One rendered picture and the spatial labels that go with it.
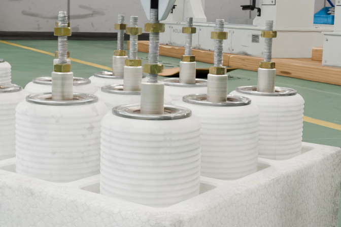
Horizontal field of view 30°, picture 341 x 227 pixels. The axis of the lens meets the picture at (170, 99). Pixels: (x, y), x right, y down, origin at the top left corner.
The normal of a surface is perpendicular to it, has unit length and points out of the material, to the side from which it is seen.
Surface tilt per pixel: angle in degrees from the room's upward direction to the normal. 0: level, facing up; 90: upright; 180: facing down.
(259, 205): 90
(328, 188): 90
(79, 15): 90
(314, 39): 90
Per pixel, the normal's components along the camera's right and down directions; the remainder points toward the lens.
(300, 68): -0.89, 0.04
